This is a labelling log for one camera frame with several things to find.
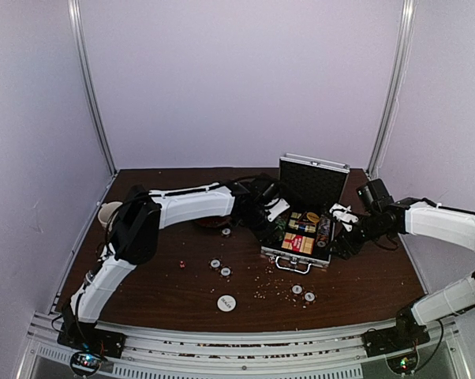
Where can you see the aluminium frame post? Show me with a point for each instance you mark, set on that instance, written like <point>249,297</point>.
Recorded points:
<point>89,88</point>
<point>398,73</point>

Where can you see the red floral saucer plate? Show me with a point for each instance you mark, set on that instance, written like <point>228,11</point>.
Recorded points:
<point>213,222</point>

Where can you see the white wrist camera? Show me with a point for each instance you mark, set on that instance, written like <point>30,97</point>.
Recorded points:
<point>276,208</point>
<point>344,215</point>

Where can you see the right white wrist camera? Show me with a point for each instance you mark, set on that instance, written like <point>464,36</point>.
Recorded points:
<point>344,215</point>

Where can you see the left aluminium frame post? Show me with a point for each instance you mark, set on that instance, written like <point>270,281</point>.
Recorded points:
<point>89,88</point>

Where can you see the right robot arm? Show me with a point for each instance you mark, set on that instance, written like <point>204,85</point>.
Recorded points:
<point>411,217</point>

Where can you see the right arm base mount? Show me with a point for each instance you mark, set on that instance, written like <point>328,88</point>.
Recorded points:
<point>406,334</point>

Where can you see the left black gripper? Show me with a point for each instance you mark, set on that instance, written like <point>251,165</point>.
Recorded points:
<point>267,236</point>

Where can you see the black white chip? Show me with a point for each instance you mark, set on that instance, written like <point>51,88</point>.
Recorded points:
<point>215,264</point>
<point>297,289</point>
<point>225,272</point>

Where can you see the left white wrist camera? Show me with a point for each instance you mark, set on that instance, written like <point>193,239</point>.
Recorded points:
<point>276,208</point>

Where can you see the aluminium poker case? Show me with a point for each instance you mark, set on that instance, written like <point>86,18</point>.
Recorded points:
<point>309,185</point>

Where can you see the gold card decks in case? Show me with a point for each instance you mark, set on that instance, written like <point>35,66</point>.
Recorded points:
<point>303,221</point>

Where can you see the red playing card box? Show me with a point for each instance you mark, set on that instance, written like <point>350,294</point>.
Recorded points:
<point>298,243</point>

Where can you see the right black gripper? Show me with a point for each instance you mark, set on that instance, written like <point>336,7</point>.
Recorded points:
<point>339,241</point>

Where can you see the chip stack left in case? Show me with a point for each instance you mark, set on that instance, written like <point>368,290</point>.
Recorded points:
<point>280,227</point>

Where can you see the chip stack in case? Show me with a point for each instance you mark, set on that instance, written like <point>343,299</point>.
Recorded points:
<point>280,227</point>
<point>323,232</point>

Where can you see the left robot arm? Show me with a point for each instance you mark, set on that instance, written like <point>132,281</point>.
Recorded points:
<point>132,233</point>

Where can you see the white dealer button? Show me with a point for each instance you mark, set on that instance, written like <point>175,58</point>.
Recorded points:
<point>226,303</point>

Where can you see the black white chip front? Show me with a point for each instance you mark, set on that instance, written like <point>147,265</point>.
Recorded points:
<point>297,289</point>

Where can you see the black orange chip front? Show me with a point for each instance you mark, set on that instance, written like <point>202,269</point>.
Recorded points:
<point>309,297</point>

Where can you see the white floral ceramic mug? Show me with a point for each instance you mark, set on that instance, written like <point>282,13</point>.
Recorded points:
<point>106,211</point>

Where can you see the right aluminium frame post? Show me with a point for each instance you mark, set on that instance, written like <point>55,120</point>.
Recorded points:
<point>398,73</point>

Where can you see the chip stack right in case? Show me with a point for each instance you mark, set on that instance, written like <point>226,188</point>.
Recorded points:
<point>323,232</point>

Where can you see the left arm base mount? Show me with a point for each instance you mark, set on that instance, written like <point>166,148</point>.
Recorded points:
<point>92,346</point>

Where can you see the front aluminium rail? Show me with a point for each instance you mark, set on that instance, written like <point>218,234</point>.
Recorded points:
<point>319,353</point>

